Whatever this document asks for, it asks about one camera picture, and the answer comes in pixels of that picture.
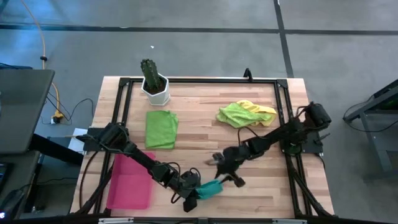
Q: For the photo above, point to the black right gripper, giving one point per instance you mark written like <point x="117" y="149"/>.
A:
<point x="233" y="160"/>

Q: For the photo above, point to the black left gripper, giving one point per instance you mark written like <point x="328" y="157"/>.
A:
<point x="186" y="188"/>

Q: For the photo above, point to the teal microfiber towel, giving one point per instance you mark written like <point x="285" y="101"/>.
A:
<point x="211" y="189"/>

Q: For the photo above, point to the pink tray mat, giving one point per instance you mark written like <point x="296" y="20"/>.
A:
<point x="130" y="183"/>

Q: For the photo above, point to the green microfiber towel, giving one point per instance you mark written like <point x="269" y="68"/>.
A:
<point x="161" y="129"/>
<point x="237" y="115"/>

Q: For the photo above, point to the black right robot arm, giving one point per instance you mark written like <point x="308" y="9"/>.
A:
<point x="280" y="133"/>

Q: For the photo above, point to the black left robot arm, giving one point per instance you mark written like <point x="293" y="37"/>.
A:
<point x="143" y="157"/>

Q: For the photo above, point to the yellow microfiber towel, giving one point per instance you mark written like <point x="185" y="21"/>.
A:
<point x="258" y="108"/>

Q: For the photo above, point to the white hexagonal plant pot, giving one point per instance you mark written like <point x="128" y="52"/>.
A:
<point x="158" y="98"/>

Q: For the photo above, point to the green cactus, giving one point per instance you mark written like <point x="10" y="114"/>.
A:
<point x="150" y="73"/>

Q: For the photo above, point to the white paper sheet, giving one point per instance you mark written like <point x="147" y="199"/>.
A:
<point x="76" y="144"/>

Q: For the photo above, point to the black desk beam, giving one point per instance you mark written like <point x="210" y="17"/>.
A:
<point x="53" y="149"/>

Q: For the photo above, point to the grey metal table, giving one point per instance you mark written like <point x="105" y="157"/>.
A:
<point x="370" y="107"/>

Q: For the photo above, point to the black rounded device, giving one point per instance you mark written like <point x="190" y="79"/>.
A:
<point x="11" y="203"/>

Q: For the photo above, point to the dark grey desk top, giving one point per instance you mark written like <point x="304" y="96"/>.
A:
<point x="25" y="109"/>

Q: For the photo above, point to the silver bracket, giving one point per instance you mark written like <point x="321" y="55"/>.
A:
<point x="115" y="220"/>
<point x="289" y="221"/>

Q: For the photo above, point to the black aluminium table frame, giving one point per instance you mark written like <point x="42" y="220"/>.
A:
<point x="202" y="80"/>

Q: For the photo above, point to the black triangular bracket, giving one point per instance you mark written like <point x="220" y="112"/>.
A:
<point x="248" y="75"/>

